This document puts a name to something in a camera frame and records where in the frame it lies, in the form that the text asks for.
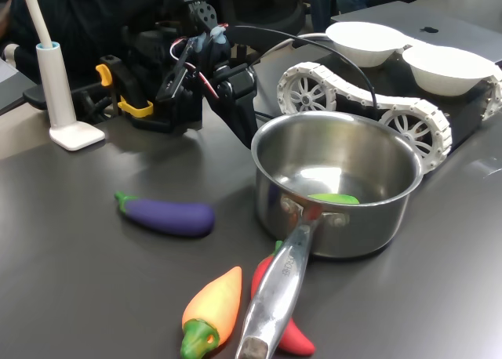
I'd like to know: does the purple toy aubergine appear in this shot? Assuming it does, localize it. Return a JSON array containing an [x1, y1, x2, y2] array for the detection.
[[114, 191, 216, 238]]

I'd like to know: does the black office chair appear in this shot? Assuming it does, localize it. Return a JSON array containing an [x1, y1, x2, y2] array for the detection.
[[207, 0, 307, 34]]

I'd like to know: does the black yellow table clamp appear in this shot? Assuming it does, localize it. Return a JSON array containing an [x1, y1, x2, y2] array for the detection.
[[96, 54, 155, 125]]

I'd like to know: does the green yellow toy corn cob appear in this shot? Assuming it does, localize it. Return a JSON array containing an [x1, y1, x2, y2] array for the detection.
[[307, 193, 360, 205]]

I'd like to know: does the white bowl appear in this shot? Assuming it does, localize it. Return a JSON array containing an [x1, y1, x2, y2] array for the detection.
[[402, 45, 497, 97], [325, 20, 409, 68]]

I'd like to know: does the tracked vehicle with white tracks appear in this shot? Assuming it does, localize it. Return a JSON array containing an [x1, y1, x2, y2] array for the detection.
[[276, 45, 502, 176]]

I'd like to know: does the orange toy carrot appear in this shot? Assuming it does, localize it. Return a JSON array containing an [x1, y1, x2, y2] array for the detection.
[[180, 266, 243, 359]]

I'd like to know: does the red toy chilli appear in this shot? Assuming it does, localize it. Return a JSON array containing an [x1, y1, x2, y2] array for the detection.
[[250, 240, 316, 356]]

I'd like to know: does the black wrist camera board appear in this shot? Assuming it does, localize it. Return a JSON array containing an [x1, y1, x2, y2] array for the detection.
[[155, 37, 197, 103]]

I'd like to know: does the long black cable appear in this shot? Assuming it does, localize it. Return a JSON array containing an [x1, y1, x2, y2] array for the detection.
[[225, 24, 381, 121]]

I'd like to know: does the steel pan with long handle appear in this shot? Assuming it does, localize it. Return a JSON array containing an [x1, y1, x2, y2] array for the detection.
[[235, 111, 425, 359]]

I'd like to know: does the white post with base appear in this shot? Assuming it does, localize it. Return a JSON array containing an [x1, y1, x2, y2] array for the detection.
[[19, 0, 106, 152]]

